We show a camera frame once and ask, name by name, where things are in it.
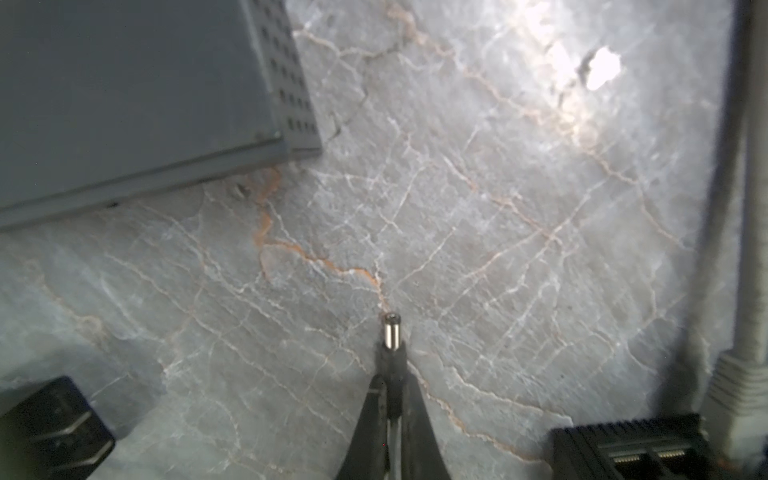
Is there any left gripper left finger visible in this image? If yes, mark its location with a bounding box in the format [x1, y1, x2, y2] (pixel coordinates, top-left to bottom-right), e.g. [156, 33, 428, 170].
[336, 375, 389, 480]

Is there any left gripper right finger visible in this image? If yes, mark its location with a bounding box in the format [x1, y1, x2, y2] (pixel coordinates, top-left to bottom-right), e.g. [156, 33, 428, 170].
[400, 373, 451, 480]

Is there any black power adapter with cable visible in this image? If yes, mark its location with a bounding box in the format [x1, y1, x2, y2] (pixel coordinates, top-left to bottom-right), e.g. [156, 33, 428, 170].
[376, 312, 408, 420]

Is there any black ribbed network switch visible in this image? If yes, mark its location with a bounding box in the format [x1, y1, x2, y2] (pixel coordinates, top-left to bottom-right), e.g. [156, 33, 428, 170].
[552, 413, 719, 479]

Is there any grey ethernet cable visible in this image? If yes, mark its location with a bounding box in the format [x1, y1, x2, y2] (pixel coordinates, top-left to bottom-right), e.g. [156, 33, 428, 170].
[698, 0, 768, 463]

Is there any black power adapter with plug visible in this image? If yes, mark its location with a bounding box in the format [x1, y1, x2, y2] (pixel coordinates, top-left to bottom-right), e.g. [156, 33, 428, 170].
[1, 376, 116, 479]

